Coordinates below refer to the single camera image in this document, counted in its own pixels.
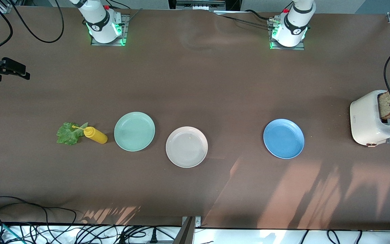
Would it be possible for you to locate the brown bread slice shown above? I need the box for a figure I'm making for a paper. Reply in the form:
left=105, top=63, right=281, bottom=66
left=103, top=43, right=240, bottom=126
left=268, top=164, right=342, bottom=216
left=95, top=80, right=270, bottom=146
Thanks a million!
left=378, top=91, right=390, bottom=120

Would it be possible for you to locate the green lettuce leaf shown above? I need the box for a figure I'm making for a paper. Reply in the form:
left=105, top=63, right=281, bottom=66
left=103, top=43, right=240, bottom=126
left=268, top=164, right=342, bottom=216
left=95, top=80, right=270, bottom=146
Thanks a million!
left=56, top=122, right=89, bottom=146

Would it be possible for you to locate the yellow mustard squeeze bottle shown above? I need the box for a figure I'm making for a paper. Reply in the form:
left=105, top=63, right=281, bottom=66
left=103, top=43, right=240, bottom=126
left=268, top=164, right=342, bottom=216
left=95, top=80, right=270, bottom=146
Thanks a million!
left=72, top=125, right=108, bottom=144

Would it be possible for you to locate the blue plate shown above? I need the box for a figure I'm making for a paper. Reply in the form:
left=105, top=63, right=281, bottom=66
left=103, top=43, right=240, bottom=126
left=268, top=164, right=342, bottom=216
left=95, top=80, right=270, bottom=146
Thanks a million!
left=263, top=119, right=305, bottom=159

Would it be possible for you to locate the green plate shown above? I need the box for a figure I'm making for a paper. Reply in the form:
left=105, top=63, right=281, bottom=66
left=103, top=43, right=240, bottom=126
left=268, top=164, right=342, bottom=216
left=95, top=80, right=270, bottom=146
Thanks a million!
left=114, top=111, right=156, bottom=152

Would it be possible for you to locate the beige plate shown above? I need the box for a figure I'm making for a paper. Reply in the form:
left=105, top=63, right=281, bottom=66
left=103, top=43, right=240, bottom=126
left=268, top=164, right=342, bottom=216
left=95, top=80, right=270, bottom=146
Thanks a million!
left=166, top=126, right=209, bottom=168

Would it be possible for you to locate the white toaster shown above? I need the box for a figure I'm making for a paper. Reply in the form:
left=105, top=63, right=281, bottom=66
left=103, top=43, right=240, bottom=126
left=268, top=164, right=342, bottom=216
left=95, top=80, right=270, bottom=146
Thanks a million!
left=350, top=90, right=390, bottom=147

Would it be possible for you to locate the black electronics box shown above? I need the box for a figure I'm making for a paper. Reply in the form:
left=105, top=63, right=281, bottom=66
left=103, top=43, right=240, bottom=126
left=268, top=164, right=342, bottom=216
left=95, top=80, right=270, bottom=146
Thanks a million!
left=168, top=0, right=242, bottom=12

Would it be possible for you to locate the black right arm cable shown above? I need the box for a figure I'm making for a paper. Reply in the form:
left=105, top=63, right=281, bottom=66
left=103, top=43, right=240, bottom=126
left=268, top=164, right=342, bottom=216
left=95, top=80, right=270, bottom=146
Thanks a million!
left=0, top=0, right=64, bottom=54

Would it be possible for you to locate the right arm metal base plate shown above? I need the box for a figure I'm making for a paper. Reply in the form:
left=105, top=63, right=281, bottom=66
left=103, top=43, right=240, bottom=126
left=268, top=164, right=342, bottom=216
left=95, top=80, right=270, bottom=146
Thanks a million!
left=91, top=14, right=130, bottom=46

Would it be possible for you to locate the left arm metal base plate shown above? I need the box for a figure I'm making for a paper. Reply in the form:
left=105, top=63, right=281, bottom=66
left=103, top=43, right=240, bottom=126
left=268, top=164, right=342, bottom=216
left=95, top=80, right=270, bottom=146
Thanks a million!
left=268, top=19, right=305, bottom=50

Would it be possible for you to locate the black base cable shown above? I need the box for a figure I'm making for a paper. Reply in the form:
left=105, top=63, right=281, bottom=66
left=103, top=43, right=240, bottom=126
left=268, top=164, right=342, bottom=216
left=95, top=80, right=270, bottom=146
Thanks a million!
left=215, top=9, right=277, bottom=29

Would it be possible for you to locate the grey aluminium post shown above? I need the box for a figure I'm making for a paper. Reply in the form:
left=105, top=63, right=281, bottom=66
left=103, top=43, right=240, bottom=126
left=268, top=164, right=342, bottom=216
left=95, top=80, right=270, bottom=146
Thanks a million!
left=173, top=217, right=195, bottom=244

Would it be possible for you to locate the metal corner bracket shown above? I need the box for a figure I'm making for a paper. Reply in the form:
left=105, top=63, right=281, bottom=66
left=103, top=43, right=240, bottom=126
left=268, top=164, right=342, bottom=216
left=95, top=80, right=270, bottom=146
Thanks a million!
left=181, top=216, right=201, bottom=228

